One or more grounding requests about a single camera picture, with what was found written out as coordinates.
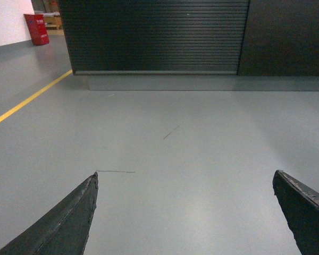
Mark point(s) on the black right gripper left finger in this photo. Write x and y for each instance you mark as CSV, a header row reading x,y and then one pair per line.
x,y
65,228

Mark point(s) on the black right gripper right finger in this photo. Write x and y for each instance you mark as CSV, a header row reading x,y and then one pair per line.
x,y
300,206

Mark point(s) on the black slatted checkout counter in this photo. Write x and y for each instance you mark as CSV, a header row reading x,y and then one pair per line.
x,y
194,45

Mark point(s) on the red fire extinguisher box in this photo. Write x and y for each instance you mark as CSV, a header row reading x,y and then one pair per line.
x,y
37,29

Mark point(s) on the wooden pallet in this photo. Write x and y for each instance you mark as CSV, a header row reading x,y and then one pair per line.
x,y
51,19

